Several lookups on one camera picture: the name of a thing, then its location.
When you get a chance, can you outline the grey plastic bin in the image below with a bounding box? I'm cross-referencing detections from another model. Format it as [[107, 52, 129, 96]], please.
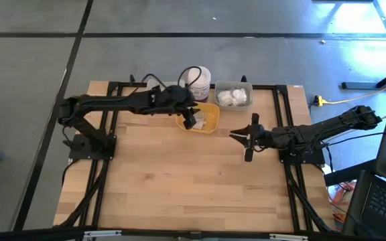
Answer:
[[214, 80, 254, 112]]

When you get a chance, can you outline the small white paper packet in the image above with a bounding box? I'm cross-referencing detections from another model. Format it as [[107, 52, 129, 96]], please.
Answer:
[[194, 112, 209, 125]]

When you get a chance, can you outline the white plastic bin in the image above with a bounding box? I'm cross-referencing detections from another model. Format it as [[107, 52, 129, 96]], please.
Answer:
[[145, 78, 186, 92]]

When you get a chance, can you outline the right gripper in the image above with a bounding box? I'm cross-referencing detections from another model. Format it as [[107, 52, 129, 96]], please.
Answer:
[[229, 112, 276, 163]]

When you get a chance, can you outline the black laptop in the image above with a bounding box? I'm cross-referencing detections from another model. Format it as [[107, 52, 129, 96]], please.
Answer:
[[342, 169, 386, 241]]

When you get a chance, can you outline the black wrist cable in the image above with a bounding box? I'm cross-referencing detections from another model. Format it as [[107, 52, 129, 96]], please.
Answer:
[[250, 139, 269, 154], [141, 66, 203, 91]]

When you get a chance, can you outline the silver aluminium bracket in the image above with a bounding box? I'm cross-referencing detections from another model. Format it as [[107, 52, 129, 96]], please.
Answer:
[[83, 230, 123, 238], [269, 233, 310, 241]]

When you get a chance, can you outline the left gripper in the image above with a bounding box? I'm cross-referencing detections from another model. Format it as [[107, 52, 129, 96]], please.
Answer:
[[152, 84, 202, 131]]

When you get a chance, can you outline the Lysol wipes canister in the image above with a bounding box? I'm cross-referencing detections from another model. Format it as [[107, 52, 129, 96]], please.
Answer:
[[179, 66, 212, 103]]

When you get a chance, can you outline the yellow plastic bin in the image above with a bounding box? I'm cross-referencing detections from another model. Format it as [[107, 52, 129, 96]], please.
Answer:
[[175, 101, 220, 135]]

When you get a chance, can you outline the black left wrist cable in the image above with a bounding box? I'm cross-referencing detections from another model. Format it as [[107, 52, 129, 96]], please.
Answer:
[[141, 66, 203, 91]]

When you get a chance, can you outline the beige power cable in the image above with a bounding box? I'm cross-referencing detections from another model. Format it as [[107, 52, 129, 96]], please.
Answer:
[[323, 78, 386, 105]]

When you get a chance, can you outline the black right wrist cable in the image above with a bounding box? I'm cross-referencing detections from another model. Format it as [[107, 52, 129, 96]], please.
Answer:
[[250, 139, 269, 154]]

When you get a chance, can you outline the black metal table frame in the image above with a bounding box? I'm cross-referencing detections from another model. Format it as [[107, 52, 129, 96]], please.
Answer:
[[54, 74, 336, 235]]

